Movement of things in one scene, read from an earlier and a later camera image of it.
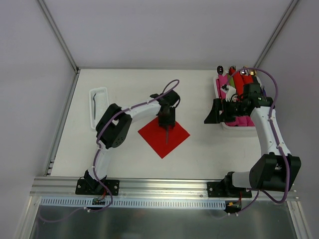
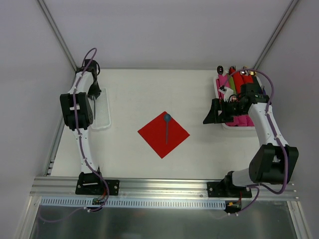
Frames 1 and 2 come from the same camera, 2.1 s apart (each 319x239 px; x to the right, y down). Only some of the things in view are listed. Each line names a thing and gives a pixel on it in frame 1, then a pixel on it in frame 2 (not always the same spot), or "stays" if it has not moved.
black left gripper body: x=166 y=123 to x=93 y=90
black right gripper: x=223 y=112 stays
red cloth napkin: x=155 y=135 stays
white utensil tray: x=98 y=104 stays
